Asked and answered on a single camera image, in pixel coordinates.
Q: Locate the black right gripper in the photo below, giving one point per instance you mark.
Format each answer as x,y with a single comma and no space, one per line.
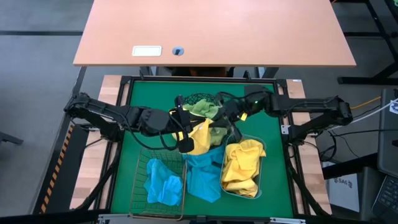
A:
233,112

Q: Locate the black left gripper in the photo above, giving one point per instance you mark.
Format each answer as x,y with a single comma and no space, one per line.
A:
180,124

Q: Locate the green microfiber towel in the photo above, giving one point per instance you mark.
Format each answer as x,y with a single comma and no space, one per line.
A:
217,135
202,109

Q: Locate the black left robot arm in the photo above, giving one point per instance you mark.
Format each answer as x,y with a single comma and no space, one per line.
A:
102,109

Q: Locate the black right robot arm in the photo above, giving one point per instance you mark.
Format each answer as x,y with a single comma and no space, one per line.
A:
304,104

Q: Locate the yellow tag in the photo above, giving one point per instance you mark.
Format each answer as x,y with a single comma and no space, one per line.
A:
244,117

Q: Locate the green table mat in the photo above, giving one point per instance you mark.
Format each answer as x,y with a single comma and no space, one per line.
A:
149,99

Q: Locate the black desk leg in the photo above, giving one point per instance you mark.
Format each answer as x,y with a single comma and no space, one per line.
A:
269,72
146,71

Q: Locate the grey round desk grommet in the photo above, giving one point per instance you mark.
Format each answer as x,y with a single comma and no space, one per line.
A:
178,51

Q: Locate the teal plastic bin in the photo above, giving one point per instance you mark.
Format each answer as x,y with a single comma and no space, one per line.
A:
260,186

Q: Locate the white rectangular desk plate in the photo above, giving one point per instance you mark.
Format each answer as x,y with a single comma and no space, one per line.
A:
146,51

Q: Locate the tan wooden desk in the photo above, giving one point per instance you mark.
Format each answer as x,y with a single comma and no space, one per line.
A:
217,28

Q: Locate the white metal plate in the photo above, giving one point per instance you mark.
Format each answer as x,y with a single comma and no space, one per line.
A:
287,221
110,219

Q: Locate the black hazard-striped panel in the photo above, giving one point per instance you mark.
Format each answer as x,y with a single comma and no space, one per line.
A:
68,174

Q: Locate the black metal beam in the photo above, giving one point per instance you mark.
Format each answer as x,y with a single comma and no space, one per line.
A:
348,169

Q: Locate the white cardboard box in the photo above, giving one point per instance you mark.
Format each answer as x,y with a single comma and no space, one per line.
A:
343,193

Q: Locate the grey equipment case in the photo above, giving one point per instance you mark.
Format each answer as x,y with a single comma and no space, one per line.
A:
388,140

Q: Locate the black furniture foot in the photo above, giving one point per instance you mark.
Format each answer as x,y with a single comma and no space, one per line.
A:
11,138

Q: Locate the dark laptop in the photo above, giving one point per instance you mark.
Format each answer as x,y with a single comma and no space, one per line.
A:
387,196

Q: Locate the black metal table frame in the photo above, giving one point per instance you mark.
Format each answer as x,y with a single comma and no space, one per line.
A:
202,78

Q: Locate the white metal bracket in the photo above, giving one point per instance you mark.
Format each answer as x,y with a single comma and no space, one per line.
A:
286,129

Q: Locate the black desk frame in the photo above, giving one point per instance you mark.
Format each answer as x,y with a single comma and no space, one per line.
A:
351,80

